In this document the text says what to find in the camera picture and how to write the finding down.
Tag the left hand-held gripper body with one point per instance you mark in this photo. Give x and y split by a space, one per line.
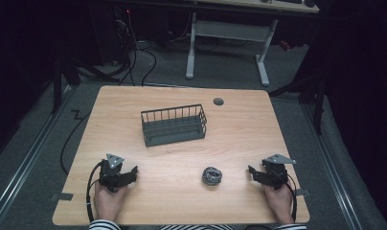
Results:
110 174

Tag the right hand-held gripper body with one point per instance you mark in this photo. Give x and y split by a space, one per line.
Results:
276 172

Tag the grey steel wool ball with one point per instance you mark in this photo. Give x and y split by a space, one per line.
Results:
211 175

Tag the person's left hand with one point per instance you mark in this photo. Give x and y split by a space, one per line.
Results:
108 202

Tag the person's right hand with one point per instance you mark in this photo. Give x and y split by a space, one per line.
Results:
279 204

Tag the grey tape strip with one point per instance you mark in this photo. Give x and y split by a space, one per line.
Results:
62 196
302 192

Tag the grey round table grommet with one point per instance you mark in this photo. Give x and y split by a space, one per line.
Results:
218 101

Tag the black metal stand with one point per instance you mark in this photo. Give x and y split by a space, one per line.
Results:
317 105
57 86

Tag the person's striped torso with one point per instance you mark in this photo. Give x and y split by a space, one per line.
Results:
194 227

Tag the dark computer tower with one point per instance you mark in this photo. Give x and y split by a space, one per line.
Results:
108 35

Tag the black keyboard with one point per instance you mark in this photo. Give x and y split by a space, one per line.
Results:
289 1

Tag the black computer mouse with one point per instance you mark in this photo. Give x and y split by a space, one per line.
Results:
309 3

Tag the silver floor rail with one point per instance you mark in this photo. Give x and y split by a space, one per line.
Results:
28 159
332 169

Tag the white metal frame desk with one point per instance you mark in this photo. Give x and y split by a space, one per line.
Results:
233 31

